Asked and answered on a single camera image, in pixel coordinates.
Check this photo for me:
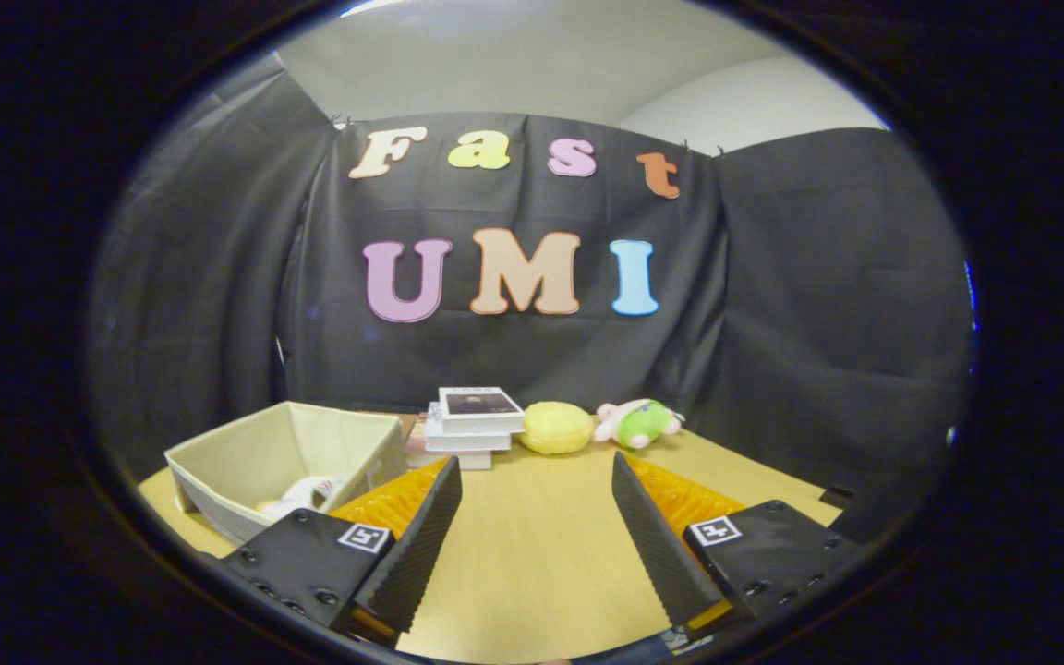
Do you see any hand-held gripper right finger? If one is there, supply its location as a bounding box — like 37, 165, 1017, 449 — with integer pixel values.
611, 451, 865, 638

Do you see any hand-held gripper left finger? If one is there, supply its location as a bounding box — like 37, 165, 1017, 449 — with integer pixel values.
218, 455, 464, 647

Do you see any grey fabric storage box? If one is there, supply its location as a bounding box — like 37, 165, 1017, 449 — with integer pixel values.
164, 400, 408, 548

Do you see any plain white book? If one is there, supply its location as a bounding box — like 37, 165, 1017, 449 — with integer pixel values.
407, 434, 494, 471
424, 404, 514, 453

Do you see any pink and green plush toy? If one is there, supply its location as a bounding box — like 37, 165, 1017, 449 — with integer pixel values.
593, 398, 685, 451

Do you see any yellow plush cushion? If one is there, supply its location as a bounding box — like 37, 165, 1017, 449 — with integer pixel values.
518, 401, 595, 455

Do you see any black backdrop cloth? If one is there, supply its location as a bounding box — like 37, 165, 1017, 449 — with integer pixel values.
87, 51, 974, 518

